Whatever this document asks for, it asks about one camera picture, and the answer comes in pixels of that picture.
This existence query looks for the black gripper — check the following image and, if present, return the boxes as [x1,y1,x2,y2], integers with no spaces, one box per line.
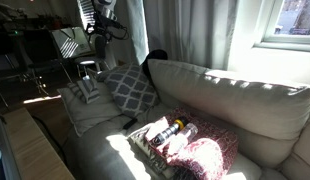
[85,13,117,43]

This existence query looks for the grey striped towel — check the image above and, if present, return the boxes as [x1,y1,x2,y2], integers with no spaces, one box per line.
[67,77,101,105]

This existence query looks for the grey lattice patterned pillow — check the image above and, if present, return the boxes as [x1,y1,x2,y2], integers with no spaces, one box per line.
[103,64,160,119]

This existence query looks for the plain beige pillow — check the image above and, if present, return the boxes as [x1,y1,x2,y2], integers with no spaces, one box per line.
[57,82,123,137]

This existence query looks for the black white patterned pillow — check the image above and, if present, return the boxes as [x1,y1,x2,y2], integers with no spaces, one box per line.
[127,126,183,180]

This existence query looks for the black padded chair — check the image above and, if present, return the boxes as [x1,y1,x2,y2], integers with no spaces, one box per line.
[74,35,111,80]

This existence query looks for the white window blinds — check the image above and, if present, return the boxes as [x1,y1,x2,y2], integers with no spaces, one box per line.
[76,0,96,33]

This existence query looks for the grey curtain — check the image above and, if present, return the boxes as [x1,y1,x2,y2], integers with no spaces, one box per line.
[108,0,240,71]

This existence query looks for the black remote control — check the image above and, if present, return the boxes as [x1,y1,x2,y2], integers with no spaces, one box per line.
[122,117,139,131]

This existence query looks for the beige sofa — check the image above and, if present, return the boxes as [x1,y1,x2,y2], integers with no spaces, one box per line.
[63,59,310,180]

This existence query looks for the clear plastic bottle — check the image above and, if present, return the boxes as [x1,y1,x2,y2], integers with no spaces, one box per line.
[168,122,199,152]

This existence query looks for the light wooden table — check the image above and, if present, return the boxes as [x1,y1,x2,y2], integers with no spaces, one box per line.
[0,107,76,180]

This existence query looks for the beige sofa back cushion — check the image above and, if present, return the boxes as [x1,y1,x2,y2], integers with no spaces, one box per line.
[147,59,310,141]

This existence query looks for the black floor cable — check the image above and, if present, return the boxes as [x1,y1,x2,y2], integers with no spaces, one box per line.
[31,114,68,165]

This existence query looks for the white window frame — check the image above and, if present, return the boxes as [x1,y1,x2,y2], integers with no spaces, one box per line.
[254,0,310,53]

